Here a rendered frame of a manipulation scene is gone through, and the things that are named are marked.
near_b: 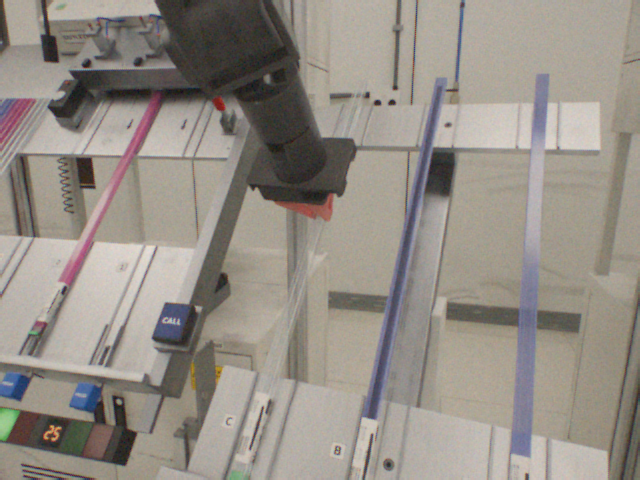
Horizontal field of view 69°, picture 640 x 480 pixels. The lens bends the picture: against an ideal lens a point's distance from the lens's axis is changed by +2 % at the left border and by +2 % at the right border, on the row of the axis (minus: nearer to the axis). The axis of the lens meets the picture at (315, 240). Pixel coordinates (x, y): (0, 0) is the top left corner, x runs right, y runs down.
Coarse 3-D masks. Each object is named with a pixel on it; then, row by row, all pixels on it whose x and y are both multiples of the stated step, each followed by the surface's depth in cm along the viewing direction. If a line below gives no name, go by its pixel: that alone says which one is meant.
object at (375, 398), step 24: (432, 96) 58; (432, 120) 56; (432, 144) 54; (408, 216) 50; (408, 240) 48; (408, 264) 47; (384, 312) 45; (384, 336) 44; (384, 360) 43; (384, 384) 42
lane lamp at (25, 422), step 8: (24, 416) 60; (32, 416) 60; (16, 424) 60; (24, 424) 60; (32, 424) 59; (16, 432) 59; (24, 432) 59; (8, 440) 59; (16, 440) 59; (24, 440) 58
